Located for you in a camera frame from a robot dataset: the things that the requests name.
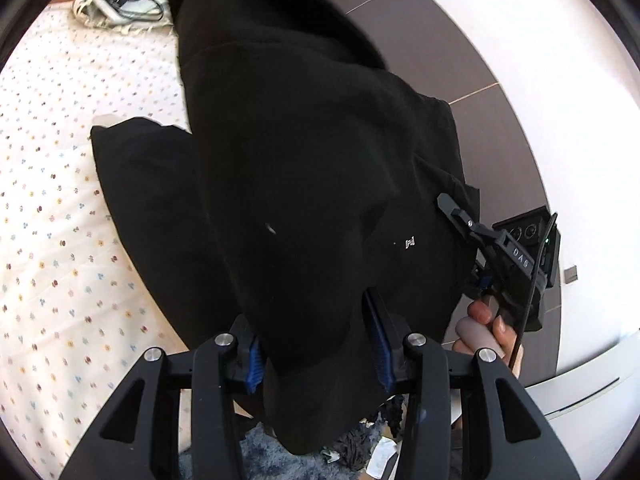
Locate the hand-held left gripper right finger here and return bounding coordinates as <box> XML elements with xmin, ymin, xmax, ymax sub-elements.
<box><xmin>362</xmin><ymin>287</ymin><xmax>582</xmax><ymax>480</ymax></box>

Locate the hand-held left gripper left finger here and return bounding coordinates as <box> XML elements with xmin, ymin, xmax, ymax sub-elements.
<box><xmin>60</xmin><ymin>314</ymin><xmax>264</xmax><ymax>480</ymax></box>

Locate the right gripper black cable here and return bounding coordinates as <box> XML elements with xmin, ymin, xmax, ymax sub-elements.
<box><xmin>507</xmin><ymin>211</ymin><xmax>559</xmax><ymax>368</ymax></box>

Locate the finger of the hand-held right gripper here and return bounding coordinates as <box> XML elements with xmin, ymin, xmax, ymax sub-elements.
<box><xmin>436</xmin><ymin>192</ymin><xmax>501</xmax><ymax>261</ymax></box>

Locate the white cabinet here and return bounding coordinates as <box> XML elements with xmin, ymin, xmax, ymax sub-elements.
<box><xmin>522</xmin><ymin>327</ymin><xmax>638</xmax><ymax>441</ymax></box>

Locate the blue shaggy rug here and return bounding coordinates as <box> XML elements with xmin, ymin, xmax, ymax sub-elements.
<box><xmin>177</xmin><ymin>422</ymin><xmax>341</xmax><ymax>480</ymax></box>

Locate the floral bed sheet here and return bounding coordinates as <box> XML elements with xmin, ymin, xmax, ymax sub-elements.
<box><xmin>0</xmin><ymin>2</ymin><xmax>241</xmax><ymax>471</ymax></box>

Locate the black sweatshirt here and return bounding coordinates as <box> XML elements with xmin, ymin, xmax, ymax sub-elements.
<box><xmin>167</xmin><ymin>0</ymin><xmax>482</xmax><ymax>457</ymax></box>

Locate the person's right hand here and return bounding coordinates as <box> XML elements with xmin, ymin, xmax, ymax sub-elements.
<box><xmin>452</xmin><ymin>296</ymin><xmax>524</xmax><ymax>377</ymax></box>

